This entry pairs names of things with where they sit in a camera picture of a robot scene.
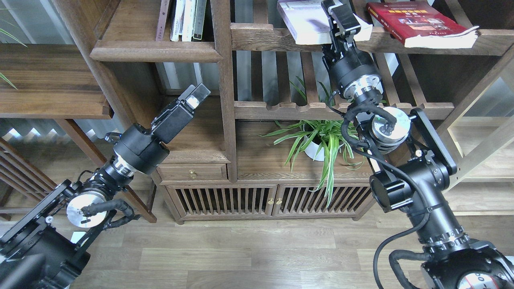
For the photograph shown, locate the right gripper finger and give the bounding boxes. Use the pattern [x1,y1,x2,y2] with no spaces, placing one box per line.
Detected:
[321,0,342,12]

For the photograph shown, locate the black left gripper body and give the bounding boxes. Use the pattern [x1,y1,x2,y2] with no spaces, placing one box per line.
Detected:
[112,98,196,175]

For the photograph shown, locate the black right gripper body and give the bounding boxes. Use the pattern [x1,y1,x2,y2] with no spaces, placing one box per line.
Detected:
[321,3,382,99]

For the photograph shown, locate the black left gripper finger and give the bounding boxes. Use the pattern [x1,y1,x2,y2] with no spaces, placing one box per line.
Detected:
[182,83,211,110]

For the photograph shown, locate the white thick book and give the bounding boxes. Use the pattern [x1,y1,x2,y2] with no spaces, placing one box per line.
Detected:
[277,0,373,45]

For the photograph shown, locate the maroon book with white characters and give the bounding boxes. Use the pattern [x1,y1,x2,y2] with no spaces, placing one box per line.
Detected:
[155,0,171,41]

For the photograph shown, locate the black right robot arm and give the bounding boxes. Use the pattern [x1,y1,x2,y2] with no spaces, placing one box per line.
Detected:
[321,0,514,289]

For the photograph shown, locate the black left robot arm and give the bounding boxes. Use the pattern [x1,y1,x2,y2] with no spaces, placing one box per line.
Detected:
[1,84,210,289]

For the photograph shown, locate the red book on shelf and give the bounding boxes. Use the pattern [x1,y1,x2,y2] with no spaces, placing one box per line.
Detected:
[366,1,478,49]

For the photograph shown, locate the light wooden shelf unit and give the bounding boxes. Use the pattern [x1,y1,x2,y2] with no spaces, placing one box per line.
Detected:
[411,55,513,215]

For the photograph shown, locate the white upright book left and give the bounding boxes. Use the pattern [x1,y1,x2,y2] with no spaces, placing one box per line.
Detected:
[170,0,185,42]

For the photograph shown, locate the white upright book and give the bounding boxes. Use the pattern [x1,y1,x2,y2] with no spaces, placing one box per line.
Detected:
[181,0,197,42]
[170,0,185,42]

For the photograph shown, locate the green spider plant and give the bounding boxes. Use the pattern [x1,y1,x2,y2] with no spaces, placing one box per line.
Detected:
[259,76,409,207]

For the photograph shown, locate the white upright book middle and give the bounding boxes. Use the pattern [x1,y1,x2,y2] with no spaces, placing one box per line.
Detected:
[181,0,197,42]

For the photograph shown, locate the white plant pot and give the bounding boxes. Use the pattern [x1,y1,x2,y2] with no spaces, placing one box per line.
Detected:
[304,137,325,162]

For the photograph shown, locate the dark upright book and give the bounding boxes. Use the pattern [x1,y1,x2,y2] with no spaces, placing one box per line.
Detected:
[192,0,207,41]

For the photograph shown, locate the dark wooden bookshelf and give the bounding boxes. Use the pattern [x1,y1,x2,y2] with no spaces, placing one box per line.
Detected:
[54,0,513,225]

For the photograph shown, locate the green leaves at left edge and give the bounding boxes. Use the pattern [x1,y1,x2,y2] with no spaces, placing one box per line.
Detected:
[0,16,28,90]

